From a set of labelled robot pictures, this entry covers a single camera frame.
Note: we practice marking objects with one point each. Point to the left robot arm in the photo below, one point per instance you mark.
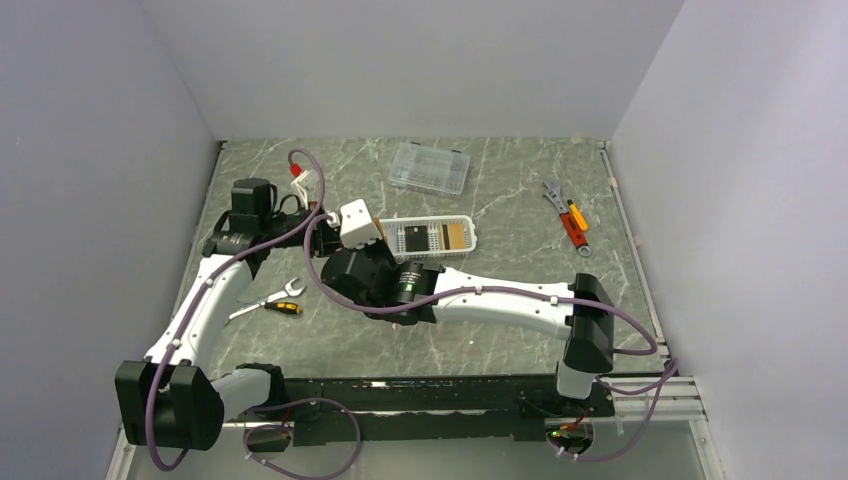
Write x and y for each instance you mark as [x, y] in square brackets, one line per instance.
[166, 398]

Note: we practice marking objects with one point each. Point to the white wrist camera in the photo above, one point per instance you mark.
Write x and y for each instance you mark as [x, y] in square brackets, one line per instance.
[357, 229]
[303, 183]

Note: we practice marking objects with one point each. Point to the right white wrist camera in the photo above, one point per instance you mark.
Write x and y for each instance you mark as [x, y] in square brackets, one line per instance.
[357, 229]

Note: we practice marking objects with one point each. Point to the gold cards stack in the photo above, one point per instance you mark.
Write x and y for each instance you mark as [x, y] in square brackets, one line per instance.
[452, 237]

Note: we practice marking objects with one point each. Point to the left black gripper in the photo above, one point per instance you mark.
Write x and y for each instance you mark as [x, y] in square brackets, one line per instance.
[324, 239]

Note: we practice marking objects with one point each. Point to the red adjustable wrench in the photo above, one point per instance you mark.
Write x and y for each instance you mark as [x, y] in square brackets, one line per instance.
[554, 193]

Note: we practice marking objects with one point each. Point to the clear plastic organizer box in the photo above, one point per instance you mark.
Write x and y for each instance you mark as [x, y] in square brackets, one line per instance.
[429, 170]

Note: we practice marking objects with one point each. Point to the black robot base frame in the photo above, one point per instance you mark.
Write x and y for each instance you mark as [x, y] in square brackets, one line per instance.
[520, 407]

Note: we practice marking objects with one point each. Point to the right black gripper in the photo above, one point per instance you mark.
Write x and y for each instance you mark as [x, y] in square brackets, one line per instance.
[380, 246]

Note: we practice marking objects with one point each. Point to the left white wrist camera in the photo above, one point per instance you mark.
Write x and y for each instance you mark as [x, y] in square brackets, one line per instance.
[303, 183]

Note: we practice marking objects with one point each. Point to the black VIP cards stack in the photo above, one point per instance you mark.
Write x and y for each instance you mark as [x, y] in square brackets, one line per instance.
[416, 238]

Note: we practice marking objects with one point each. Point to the white plastic basket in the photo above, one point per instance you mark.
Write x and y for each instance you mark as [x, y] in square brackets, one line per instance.
[394, 231]

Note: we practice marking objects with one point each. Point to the yellow black handled wrench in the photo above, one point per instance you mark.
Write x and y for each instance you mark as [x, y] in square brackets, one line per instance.
[279, 302]

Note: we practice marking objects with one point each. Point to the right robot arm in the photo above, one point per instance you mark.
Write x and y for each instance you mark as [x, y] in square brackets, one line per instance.
[577, 313]

